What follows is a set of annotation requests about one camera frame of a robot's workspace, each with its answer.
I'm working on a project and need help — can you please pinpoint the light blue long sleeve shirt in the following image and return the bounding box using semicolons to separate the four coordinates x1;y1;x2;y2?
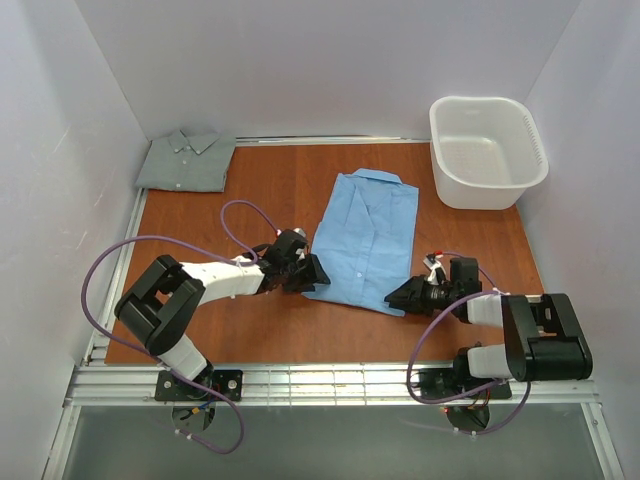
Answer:
305;168;419;317

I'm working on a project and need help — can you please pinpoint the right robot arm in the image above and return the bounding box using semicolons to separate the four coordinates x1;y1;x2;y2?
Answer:
385;252;593;401

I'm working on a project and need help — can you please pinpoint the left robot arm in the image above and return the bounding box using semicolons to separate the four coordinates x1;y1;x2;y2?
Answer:
114;229;331;387

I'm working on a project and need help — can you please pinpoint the white plastic basket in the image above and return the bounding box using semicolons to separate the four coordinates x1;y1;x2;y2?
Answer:
429;96;549;210

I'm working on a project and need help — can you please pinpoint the folded grey shirt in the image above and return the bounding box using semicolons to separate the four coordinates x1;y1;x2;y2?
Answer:
135;130;236;193

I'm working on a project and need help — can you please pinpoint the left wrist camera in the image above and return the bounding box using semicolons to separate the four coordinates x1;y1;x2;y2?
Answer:
274;228;308;260

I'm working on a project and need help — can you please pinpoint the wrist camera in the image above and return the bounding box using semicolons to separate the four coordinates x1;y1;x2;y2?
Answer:
423;251;447;286
274;228;308;260

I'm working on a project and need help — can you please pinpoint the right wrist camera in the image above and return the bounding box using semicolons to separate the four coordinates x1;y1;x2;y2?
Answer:
423;251;447;286

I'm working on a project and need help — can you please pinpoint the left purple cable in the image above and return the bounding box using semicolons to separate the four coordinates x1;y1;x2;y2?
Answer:
80;199;281;455

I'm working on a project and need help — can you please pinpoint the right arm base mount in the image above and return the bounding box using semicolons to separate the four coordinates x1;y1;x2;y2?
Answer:
411;367;512;400

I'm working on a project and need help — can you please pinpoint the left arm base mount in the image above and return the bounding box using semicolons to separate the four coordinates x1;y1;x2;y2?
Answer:
154;369;244;402

